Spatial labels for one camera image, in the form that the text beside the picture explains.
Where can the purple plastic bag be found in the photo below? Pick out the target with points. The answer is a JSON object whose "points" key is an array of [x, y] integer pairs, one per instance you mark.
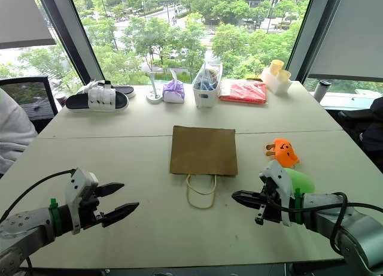
{"points": [[173, 92]]}

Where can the person in dark clothes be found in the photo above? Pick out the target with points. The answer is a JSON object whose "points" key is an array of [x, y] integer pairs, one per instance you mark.
{"points": [[371, 129]]}

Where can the grey roller blind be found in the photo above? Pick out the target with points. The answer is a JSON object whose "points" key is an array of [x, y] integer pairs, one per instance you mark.
{"points": [[350, 33], [21, 15]]}

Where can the white desk stand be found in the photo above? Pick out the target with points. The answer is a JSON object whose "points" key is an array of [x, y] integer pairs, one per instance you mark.
{"points": [[154, 93]]}

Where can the brown paper bag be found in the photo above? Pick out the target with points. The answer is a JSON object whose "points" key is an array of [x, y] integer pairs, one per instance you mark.
{"points": [[203, 151]]}

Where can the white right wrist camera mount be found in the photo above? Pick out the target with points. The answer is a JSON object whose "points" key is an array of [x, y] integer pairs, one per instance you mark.
{"points": [[279, 180]]}

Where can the white tumbler with black lid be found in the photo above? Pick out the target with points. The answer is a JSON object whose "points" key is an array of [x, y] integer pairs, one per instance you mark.
{"points": [[320, 92]]}

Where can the green left wrist zip tie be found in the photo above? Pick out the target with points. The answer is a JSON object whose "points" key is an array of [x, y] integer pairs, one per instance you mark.
{"points": [[55, 217]]}

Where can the black mesh office chair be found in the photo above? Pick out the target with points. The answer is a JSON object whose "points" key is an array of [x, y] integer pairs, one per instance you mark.
{"points": [[30, 96]]}

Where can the dark red cup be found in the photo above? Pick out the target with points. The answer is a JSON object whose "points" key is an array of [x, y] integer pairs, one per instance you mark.
{"points": [[61, 100]]}

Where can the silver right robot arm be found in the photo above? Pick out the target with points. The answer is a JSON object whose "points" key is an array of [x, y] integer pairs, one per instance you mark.
{"points": [[341, 225]]}

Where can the green toy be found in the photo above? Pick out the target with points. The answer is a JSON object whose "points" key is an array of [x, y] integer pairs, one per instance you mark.
{"points": [[300, 180]]}

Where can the green right wrist zip tie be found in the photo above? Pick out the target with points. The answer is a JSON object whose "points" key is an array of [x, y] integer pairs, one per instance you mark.
{"points": [[298, 207]]}

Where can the person in white top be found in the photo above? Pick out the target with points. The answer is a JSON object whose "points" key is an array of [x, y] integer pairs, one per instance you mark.
{"points": [[15, 132]]}

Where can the green wrist zip tie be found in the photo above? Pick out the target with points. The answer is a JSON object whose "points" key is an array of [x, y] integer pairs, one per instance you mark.
{"points": [[298, 207], [55, 217]]}

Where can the white plastic storage basket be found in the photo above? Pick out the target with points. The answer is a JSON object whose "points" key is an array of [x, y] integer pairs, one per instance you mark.
{"points": [[205, 96]]}

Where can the orange plush toy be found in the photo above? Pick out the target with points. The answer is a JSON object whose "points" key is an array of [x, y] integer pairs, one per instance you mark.
{"points": [[284, 153]]}

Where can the red packaged cloth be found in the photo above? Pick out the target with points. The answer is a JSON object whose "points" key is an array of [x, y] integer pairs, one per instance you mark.
{"points": [[243, 92]]}

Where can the clear bag with blue items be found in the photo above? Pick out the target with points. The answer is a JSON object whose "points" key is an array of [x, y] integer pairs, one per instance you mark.
{"points": [[206, 78]]}

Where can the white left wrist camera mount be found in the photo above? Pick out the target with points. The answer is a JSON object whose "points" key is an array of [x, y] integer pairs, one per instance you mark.
{"points": [[78, 186]]}

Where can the pale yellow cup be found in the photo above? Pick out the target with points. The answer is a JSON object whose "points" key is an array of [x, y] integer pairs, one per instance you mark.
{"points": [[283, 75], [276, 68]]}

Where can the dark window frame post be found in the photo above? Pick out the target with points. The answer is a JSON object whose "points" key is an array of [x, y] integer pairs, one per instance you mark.
{"points": [[74, 33], [311, 27]]}

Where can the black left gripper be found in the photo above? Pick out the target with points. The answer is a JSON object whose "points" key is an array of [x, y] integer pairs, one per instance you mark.
{"points": [[89, 208]]}

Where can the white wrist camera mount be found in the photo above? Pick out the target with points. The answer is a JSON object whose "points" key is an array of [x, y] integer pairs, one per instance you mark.
{"points": [[78, 186], [279, 180]]}

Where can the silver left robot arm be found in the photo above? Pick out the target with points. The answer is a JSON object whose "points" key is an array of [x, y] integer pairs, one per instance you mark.
{"points": [[27, 228]]}

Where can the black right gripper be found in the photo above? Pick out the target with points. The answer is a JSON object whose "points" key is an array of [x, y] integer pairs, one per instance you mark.
{"points": [[270, 208]]}

